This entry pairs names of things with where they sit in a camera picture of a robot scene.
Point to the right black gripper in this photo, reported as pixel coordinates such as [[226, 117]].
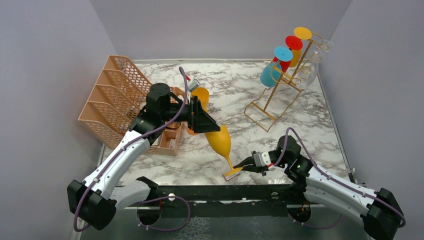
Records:
[[249, 160]]

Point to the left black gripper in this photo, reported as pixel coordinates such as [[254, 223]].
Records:
[[200, 121]]

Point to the orange plastic wine glass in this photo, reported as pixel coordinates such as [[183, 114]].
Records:
[[190, 132]]

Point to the yellow plastic wine glass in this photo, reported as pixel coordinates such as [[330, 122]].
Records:
[[203, 95]]

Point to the red white staples box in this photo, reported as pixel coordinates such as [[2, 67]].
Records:
[[231, 173]]

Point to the clear wine glass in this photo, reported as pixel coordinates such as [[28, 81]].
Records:
[[308, 71], [325, 45]]

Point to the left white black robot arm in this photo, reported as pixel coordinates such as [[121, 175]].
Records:
[[95, 199]]

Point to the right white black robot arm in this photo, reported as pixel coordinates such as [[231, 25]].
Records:
[[377, 211]]

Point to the blue plastic wine glass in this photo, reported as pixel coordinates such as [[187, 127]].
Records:
[[270, 74]]

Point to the red plastic wine glass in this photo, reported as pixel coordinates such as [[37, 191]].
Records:
[[288, 56]]

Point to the yellow wine glass top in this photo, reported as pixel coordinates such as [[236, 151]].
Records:
[[295, 43]]

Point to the peach plastic file organizer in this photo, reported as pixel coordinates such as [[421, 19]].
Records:
[[116, 98]]

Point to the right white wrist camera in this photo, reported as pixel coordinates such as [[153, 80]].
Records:
[[262, 159]]

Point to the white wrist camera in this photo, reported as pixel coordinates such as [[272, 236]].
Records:
[[262, 159], [192, 84]]

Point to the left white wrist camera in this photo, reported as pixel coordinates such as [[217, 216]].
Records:
[[192, 84]]

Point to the gold wire wine glass rack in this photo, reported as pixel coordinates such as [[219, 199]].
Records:
[[274, 102]]

